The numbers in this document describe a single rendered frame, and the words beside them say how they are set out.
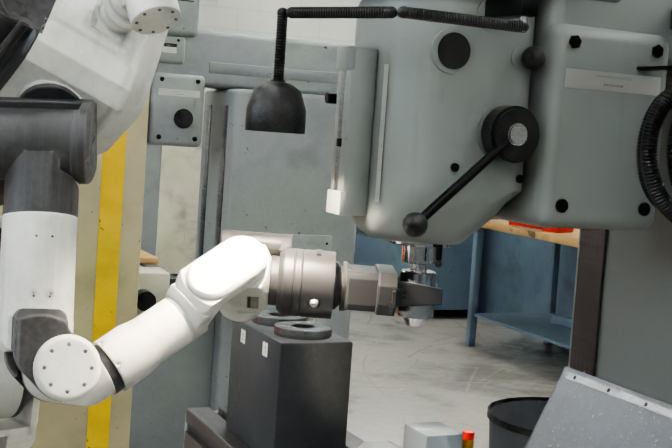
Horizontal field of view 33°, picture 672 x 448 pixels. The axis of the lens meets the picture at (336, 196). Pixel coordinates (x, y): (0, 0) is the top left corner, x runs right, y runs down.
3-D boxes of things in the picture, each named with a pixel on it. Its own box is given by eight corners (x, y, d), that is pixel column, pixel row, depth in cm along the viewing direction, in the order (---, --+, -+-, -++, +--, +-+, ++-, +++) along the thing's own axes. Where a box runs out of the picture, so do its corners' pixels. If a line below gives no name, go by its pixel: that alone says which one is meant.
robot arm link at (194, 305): (277, 258, 143) (191, 317, 137) (275, 293, 150) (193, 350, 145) (245, 224, 145) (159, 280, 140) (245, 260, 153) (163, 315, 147)
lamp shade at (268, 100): (232, 129, 134) (235, 76, 134) (270, 131, 140) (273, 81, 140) (279, 132, 130) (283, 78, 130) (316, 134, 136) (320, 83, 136)
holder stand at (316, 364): (272, 466, 169) (280, 334, 167) (224, 426, 189) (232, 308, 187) (345, 461, 174) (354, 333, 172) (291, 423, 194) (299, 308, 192)
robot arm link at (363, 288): (400, 261, 142) (304, 253, 141) (393, 337, 142) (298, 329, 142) (392, 250, 154) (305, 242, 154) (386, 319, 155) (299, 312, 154)
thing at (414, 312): (425, 313, 151) (428, 276, 151) (438, 319, 147) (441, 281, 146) (392, 312, 150) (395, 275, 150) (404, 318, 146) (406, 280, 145)
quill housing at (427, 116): (395, 248, 135) (415, -23, 133) (326, 229, 153) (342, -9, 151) (529, 250, 142) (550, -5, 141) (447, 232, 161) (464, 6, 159)
